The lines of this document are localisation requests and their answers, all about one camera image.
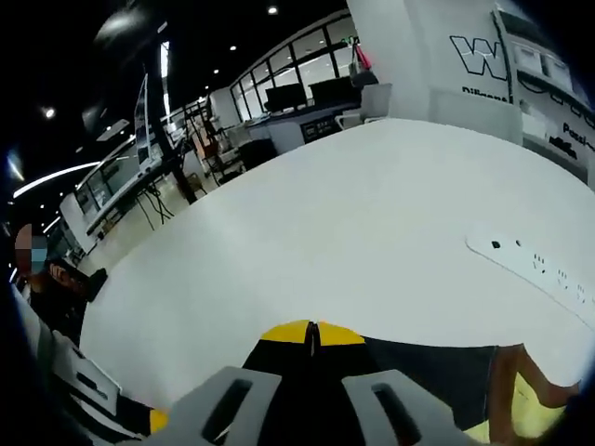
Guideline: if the grey hanging bag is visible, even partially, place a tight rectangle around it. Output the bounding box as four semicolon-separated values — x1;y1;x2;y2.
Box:
349;39;378;87

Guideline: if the metal shelf with white bins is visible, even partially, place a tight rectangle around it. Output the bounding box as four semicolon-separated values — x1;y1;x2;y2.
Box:
510;41;582;80

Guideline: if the yellow grey blue garment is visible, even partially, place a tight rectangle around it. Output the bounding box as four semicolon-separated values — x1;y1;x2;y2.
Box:
362;334;585;442

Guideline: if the pale grey chair back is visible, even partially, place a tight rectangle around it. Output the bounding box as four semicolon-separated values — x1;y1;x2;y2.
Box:
434;87;524;143

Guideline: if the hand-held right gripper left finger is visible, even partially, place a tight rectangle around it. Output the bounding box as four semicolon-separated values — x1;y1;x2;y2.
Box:
155;319;317;446

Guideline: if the white office chair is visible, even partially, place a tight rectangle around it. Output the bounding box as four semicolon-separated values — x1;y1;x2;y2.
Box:
337;83;394;129

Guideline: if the person's dark clothed torso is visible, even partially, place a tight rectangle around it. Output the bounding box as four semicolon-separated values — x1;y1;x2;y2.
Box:
27;257;109;348

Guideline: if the black frame cart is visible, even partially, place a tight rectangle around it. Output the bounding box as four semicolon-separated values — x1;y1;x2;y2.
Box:
183;99;247;187

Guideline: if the white flush table power strip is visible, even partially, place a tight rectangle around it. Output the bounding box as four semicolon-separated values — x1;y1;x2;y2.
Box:
464;234;595;334

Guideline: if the black desktop monitor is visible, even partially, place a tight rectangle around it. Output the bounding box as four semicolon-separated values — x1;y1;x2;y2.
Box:
265;83;308;112
309;77;359;108

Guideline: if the large display monitor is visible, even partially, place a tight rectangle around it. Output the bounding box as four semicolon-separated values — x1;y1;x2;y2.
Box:
133;72;164;174

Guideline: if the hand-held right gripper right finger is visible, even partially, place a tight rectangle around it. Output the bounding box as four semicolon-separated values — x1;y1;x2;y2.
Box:
311;320;470;446

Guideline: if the white cabinet with black panels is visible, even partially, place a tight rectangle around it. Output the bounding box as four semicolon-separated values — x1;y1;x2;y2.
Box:
269;104;364;154

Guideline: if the grey metal storage shelf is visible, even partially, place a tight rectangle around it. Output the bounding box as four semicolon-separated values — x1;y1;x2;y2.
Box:
492;8;595;140

